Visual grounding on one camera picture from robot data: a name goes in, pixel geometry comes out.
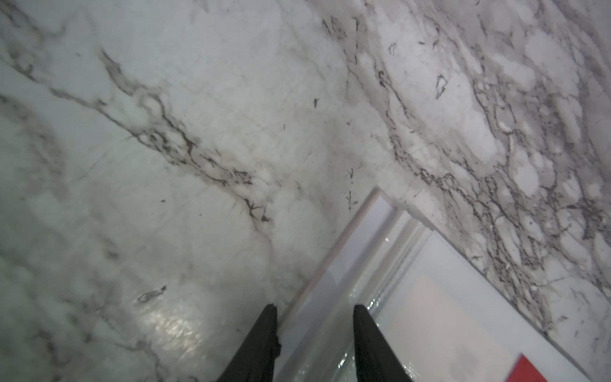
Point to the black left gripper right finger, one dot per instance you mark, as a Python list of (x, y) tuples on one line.
[(374, 358)]

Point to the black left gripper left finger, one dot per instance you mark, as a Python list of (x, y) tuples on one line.
[(255, 359)]

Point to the white photo album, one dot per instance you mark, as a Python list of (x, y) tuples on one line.
[(443, 320)]

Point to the small red card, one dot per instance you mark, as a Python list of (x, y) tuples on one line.
[(524, 371)]

